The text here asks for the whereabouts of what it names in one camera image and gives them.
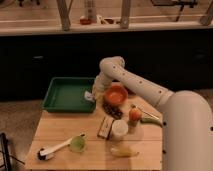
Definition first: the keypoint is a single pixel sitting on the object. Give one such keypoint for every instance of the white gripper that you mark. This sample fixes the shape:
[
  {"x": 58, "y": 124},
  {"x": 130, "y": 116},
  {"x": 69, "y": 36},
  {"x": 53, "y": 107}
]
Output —
[{"x": 101, "y": 83}]

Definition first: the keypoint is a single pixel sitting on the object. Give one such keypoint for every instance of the orange peach fruit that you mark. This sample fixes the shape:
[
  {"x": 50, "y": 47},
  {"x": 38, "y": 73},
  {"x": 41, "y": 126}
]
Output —
[{"x": 135, "y": 114}]

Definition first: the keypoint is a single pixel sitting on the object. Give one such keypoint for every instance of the green plastic tray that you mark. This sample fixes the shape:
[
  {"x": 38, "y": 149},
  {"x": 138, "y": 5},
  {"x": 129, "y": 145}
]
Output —
[{"x": 69, "y": 94}]

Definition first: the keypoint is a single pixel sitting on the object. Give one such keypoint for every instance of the red object on shelf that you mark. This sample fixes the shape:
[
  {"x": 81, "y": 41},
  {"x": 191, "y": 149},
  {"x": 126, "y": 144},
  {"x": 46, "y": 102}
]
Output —
[{"x": 84, "y": 21}]

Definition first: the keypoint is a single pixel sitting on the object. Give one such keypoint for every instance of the black stand at left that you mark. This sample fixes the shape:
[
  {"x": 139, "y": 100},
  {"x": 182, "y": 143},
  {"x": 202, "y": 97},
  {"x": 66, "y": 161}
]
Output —
[{"x": 5, "y": 153}]

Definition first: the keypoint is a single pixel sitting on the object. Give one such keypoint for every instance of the white round container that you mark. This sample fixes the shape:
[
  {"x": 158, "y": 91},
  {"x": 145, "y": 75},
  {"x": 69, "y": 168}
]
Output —
[{"x": 119, "y": 129}]

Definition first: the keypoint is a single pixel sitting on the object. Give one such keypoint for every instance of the white towel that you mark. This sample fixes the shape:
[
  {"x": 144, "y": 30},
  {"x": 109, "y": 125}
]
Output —
[{"x": 88, "y": 96}]

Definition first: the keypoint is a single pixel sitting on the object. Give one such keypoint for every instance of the orange bowl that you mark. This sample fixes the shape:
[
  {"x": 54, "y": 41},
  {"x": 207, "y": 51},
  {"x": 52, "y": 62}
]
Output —
[{"x": 115, "y": 95}]

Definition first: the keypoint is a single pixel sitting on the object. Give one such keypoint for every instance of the white black brush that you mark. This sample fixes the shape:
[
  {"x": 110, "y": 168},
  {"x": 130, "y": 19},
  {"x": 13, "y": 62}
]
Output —
[{"x": 48, "y": 153}]

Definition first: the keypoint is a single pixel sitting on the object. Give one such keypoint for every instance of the yellow banana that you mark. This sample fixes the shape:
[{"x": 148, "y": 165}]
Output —
[{"x": 123, "y": 151}]

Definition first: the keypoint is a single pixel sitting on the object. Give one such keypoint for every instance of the dark chocolate pieces pile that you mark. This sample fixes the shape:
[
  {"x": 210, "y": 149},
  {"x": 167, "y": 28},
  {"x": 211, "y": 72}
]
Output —
[{"x": 113, "y": 111}]

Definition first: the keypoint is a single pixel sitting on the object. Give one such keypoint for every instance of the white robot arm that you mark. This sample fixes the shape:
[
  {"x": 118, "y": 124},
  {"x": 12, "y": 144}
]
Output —
[{"x": 187, "y": 136}]

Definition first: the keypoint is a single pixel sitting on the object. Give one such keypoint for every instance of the green plastic cup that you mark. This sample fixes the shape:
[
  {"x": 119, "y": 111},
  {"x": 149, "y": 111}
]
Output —
[{"x": 77, "y": 144}]

